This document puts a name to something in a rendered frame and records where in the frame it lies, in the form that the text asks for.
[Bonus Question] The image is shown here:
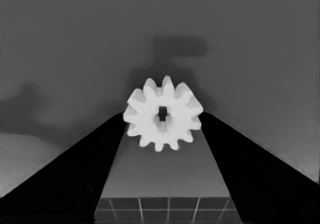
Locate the large white toothed gear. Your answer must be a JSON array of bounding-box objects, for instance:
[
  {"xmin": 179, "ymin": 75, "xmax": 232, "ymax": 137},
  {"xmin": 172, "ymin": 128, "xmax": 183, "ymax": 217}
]
[{"xmin": 122, "ymin": 75, "xmax": 204, "ymax": 153}]

